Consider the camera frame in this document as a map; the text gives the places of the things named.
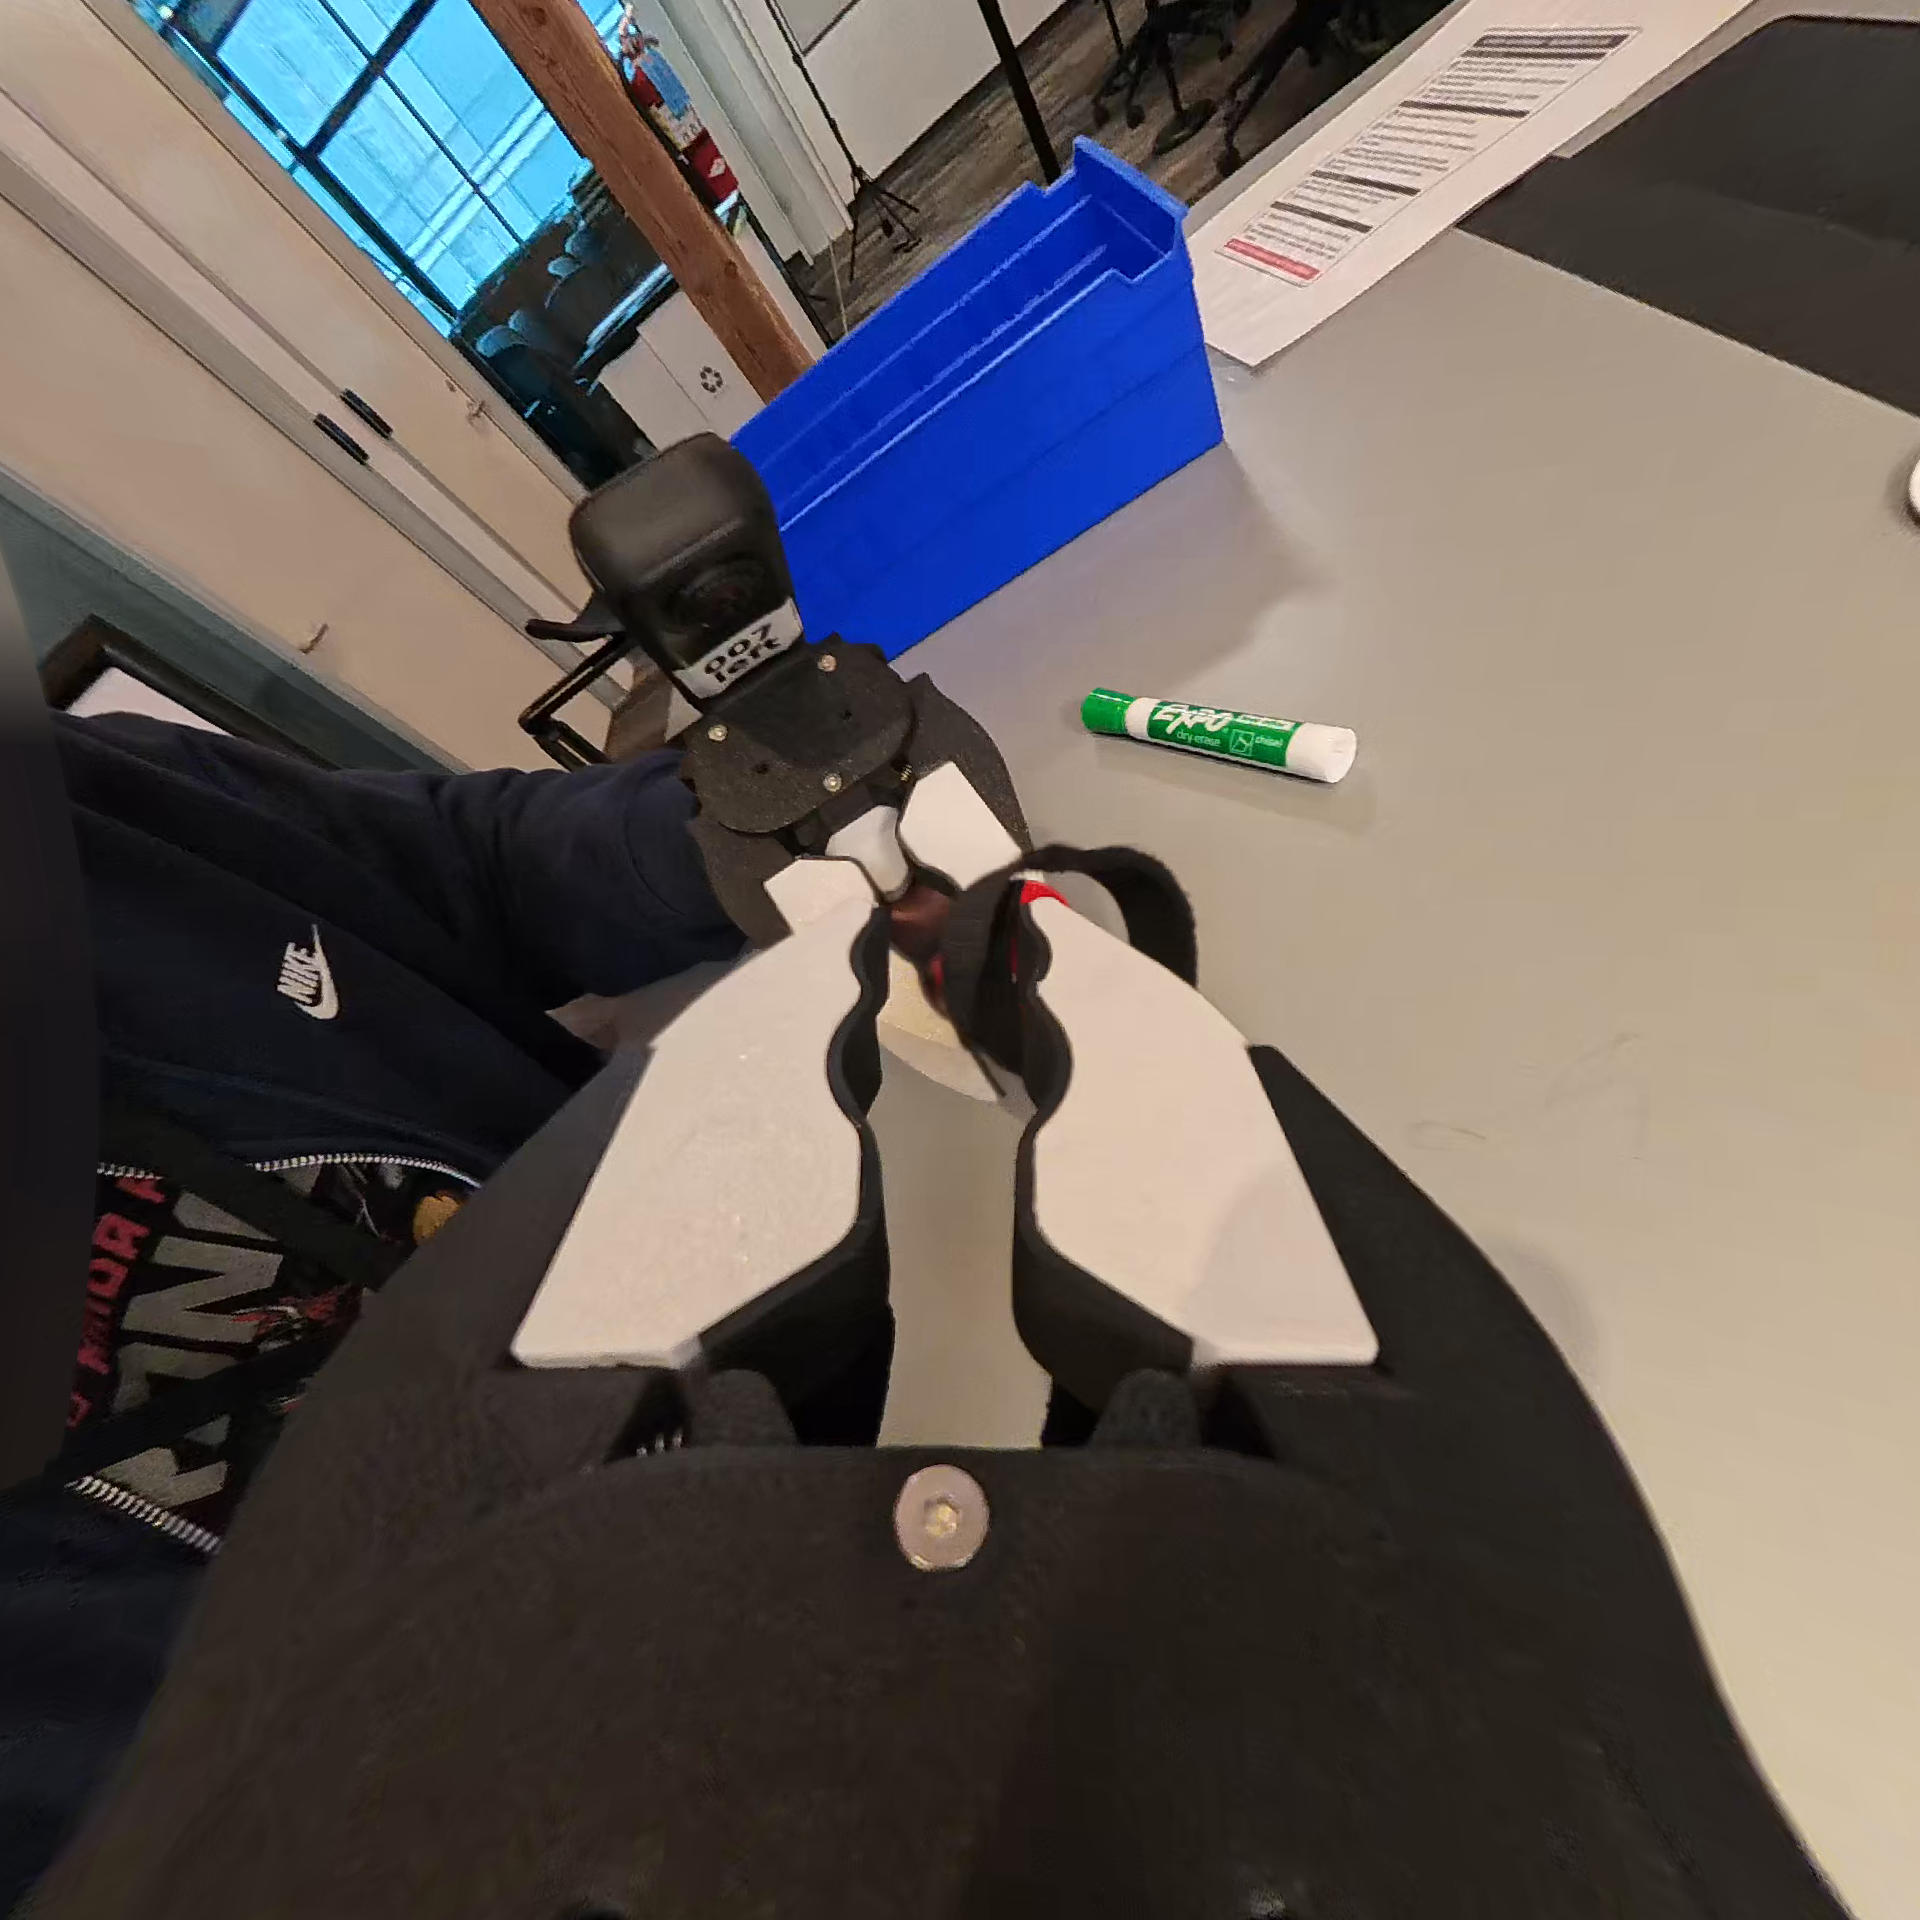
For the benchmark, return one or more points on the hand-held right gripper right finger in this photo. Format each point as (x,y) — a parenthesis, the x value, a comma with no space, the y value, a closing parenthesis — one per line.
(1201,1187)

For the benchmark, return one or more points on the printed paper sheet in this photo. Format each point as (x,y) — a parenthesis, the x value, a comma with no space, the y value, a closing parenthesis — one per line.
(1412,151)

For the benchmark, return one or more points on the large blue plastic bin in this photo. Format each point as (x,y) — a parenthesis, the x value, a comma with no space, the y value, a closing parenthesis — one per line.
(992,407)

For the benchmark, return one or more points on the red fire extinguisher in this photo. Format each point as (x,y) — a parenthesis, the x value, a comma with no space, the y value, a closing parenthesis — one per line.
(685,122)

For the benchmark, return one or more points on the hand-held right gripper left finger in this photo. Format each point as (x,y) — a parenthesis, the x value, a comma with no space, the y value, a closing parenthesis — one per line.
(692,1187)

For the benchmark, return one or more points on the green marker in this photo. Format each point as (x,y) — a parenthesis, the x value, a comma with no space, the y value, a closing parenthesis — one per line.
(1216,730)

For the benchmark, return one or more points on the black office chair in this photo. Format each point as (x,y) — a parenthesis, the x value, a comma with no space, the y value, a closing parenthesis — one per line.
(589,675)

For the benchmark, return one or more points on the white waste cabinet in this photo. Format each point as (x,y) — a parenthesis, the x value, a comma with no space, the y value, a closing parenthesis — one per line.
(685,376)

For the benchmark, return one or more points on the person's left forearm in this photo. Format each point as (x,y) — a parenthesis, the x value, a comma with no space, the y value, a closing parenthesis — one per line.
(603,872)

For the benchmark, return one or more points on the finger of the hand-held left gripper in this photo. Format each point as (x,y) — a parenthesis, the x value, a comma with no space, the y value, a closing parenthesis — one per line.
(816,892)
(967,828)

